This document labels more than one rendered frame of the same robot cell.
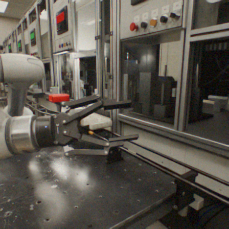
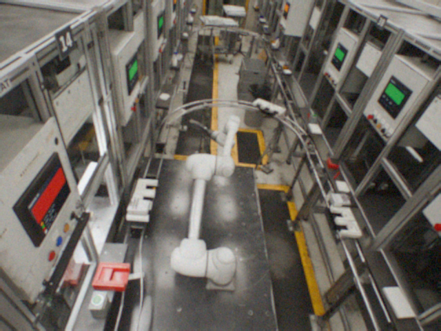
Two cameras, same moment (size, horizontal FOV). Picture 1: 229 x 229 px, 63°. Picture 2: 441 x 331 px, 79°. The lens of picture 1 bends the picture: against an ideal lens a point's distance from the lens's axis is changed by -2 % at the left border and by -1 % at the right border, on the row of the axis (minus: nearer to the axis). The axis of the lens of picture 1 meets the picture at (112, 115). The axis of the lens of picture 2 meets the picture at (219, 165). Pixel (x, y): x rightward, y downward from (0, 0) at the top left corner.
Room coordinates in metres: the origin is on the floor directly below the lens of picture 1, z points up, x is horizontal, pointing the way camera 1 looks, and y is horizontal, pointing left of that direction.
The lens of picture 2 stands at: (2.06, 1.21, 2.36)
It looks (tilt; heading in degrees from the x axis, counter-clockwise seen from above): 41 degrees down; 209
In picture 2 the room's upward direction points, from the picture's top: 10 degrees clockwise
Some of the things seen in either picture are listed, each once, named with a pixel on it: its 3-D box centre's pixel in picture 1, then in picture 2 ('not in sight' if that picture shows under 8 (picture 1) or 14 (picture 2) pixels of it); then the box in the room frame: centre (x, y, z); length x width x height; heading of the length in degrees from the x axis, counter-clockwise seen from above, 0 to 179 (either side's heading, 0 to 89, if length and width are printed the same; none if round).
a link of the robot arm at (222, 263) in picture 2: not in sight; (222, 263); (1.26, 0.89, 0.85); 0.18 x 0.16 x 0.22; 124
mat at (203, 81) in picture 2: not in sight; (204, 74); (-2.53, -2.10, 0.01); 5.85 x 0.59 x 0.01; 35
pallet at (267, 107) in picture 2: not in sight; (268, 109); (-0.73, 0.18, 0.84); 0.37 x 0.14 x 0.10; 93
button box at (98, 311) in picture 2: (54, 92); (97, 305); (1.88, 0.58, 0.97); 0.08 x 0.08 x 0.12; 35
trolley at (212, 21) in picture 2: not in sight; (217, 38); (-3.42, -2.48, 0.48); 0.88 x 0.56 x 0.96; 143
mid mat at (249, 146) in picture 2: not in sight; (248, 147); (-0.97, -0.05, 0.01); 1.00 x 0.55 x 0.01; 35
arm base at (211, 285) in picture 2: not in sight; (220, 272); (1.24, 0.89, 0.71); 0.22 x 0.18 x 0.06; 35
